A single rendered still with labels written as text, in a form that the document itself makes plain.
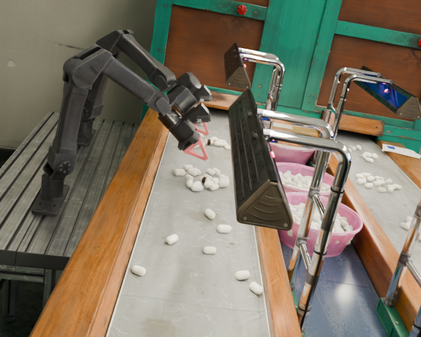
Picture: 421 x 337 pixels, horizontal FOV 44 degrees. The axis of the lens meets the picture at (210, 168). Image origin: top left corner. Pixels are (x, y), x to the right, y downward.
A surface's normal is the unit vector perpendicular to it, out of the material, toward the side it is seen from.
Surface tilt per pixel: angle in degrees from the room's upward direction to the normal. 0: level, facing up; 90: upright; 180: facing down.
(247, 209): 90
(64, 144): 77
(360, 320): 0
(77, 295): 0
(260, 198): 90
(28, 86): 90
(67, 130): 89
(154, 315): 0
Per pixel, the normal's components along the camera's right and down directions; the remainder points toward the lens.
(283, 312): 0.17, -0.92
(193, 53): -0.01, 0.35
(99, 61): 0.51, 0.38
